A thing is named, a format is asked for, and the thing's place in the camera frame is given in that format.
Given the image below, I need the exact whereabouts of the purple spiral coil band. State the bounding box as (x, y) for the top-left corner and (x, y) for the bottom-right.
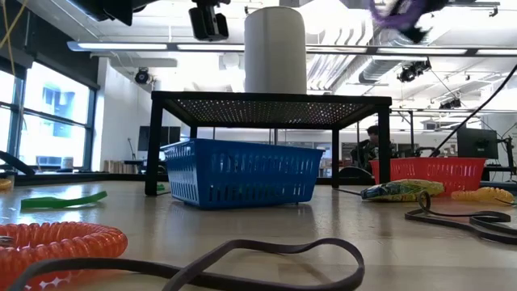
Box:
(368, 0), (429, 32)

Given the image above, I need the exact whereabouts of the black perforated metal riser stand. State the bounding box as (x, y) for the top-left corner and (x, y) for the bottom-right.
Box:
(144, 91), (393, 197)

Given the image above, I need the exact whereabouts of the green yellow snack packet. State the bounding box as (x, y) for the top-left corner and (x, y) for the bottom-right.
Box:
(360, 179), (445, 202)

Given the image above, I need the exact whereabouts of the black rubber band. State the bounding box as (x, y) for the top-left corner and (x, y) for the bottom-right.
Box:
(405, 190), (517, 246)
(7, 238), (366, 291)

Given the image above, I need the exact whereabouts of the green rubber band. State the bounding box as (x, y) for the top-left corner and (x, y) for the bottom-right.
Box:
(19, 190), (109, 210)

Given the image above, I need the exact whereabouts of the black office chair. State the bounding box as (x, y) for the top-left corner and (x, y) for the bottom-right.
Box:
(338, 166), (373, 186)

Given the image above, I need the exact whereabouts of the black ceiling spotlight cluster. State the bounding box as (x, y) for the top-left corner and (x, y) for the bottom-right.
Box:
(397, 59), (432, 84)

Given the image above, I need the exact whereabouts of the white translucent cylinder container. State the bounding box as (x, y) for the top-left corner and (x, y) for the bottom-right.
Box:
(243, 6), (308, 95)

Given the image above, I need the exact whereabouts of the long ceiling light bar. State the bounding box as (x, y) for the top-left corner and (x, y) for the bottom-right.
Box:
(66, 40), (517, 57)

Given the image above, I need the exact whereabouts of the black round ceiling spotlight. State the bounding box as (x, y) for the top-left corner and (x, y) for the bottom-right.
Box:
(134, 67), (151, 85)

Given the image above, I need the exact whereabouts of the person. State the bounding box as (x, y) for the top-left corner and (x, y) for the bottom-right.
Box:
(350, 124), (395, 173)

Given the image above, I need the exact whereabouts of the black computer monitor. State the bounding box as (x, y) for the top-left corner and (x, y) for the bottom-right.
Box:
(456, 126), (499, 160)

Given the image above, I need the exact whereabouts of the red plastic basket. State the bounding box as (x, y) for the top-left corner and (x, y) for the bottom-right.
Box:
(369, 157), (487, 195)

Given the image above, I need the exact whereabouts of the blue plastic basket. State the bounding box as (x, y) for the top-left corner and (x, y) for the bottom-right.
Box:
(160, 138), (326, 210)

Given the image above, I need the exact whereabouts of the wooden boxes row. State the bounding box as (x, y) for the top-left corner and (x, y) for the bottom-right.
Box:
(103, 159), (143, 174)

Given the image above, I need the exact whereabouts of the large dark-framed window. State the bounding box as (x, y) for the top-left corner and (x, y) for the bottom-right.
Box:
(0, 60), (100, 173)

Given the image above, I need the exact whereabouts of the orange spiral coil band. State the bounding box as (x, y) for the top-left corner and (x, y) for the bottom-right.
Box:
(0, 221), (129, 291)

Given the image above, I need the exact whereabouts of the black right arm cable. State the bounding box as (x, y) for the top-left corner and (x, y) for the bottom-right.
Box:
(429, 63), (517, 158)

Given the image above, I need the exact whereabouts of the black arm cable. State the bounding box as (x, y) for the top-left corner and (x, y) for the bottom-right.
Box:
(429, 63), (517, 158)
(0, 149), (36, 176)

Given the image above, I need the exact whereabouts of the black metal rack frame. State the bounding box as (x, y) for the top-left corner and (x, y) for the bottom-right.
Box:
(390, 107), (416, 159)

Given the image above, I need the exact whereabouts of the black wall screen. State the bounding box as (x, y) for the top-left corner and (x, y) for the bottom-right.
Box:
(139, 125), (182, 152)

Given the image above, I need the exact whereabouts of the thin yellow cord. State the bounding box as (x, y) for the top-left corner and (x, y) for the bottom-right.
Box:
(0, 0), (27, 76)

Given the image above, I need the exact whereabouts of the black aluminium table frame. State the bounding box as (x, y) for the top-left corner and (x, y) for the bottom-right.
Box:
(0, 171), (517, 193)

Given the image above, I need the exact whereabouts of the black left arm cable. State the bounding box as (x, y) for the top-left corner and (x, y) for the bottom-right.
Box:
(0, 149), (36, 176)

